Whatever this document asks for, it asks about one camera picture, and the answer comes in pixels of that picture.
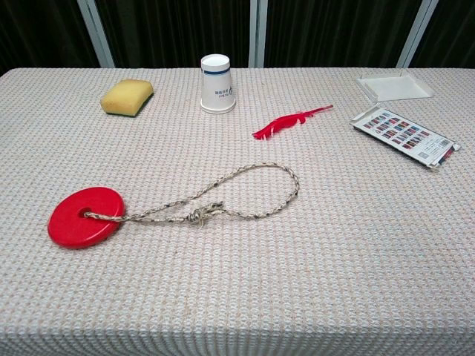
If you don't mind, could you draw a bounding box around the beige braided rope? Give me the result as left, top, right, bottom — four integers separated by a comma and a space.
83, 163, 301, 228

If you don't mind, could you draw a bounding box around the yellow green sponge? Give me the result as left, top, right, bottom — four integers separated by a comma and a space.
99, 79, 154, 118

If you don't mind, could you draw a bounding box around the clear plastic tray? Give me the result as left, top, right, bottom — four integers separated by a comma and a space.
356, 70, 436, 102

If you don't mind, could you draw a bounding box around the woven beige tablecloth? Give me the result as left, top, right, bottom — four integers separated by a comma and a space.
0, 67, 475, 356

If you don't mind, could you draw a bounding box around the red plastic disc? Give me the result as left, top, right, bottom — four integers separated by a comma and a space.
47, 186, 127, 250

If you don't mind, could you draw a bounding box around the grey metal post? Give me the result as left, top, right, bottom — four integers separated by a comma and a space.
396, 0, 440, 69
247, 0, 269, 69
76, 0, 116, 69

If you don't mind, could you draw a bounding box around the printed cardboard box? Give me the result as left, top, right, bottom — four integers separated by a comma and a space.
350, 104, 462, 171

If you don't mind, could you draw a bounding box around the white paper cup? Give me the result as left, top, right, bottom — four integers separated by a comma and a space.
200, 53, 237, 115

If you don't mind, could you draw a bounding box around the red feather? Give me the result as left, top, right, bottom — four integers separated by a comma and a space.
252, 104, 334, 141

